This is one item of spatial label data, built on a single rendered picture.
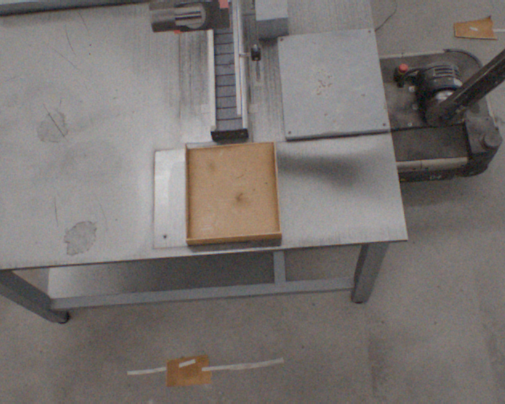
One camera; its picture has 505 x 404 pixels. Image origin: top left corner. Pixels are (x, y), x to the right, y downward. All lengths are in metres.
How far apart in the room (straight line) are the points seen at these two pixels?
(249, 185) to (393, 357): 1.02
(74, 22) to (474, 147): 1.52
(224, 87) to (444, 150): 1.02
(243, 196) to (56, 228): 0.54
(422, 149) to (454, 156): 0.13
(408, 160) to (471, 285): 0.55
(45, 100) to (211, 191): 0.63
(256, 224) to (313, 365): 0.89
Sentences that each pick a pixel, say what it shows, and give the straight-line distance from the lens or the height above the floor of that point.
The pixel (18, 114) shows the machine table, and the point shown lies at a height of 0.83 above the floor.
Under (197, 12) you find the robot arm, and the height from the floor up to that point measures 1.33.
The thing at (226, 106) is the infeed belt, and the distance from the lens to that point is 1.79.
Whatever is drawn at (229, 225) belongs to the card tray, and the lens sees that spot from 1.67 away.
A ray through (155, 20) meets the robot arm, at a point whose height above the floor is 1.33.
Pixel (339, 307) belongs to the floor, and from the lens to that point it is 2.45.
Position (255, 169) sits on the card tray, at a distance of 1.73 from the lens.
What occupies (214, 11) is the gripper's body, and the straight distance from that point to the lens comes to 1.51.
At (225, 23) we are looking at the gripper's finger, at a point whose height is 1.21.
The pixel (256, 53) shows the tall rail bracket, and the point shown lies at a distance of 1.78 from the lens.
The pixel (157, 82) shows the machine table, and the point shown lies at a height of 0.83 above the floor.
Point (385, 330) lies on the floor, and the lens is 2.45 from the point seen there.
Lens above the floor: 2.38
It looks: 66 degrees down
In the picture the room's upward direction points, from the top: 11 degrees counter-clockwise
